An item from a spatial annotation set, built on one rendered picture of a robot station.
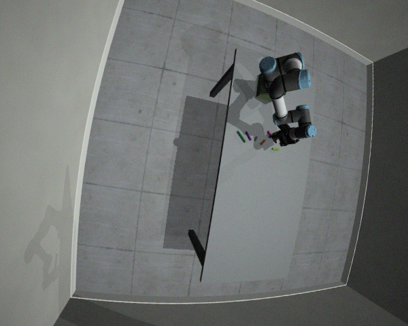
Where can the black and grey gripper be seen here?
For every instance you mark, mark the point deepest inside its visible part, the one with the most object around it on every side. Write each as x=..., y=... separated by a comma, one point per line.
x=286, y=139

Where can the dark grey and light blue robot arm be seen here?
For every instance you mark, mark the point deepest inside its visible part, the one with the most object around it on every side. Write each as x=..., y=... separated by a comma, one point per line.
x=295, y=79

